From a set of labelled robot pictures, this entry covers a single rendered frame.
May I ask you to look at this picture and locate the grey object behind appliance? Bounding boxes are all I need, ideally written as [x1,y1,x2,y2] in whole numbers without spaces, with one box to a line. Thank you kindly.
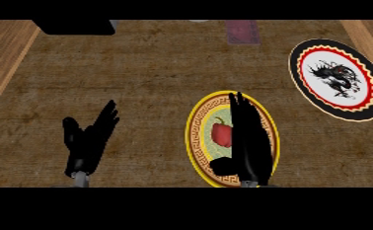
[109,19,120,35]

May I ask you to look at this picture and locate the black rimmed dragon plate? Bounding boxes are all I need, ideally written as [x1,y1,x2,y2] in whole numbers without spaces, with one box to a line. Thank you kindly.
[287,38,373,122]

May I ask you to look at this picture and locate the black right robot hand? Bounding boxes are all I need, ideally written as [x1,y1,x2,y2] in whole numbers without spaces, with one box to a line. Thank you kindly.
[207,91,275,187]

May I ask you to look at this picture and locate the red bell pepper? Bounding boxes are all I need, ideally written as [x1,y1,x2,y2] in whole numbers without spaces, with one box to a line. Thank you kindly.
[209,116,234,148]

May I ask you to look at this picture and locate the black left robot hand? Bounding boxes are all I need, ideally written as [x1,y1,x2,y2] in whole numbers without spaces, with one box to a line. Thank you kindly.
[61,99,120,178]

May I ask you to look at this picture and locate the yellow rimmed patterned plate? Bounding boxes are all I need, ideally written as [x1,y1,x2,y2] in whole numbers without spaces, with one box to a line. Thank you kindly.
[184,90,281,189]

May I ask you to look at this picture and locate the black appliance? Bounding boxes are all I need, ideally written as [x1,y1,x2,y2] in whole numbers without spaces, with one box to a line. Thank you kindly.
[30,19,116,37]

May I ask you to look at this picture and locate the dark red rectangular mat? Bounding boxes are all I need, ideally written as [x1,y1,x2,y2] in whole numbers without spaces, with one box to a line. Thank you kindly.
[224,19,262,45]

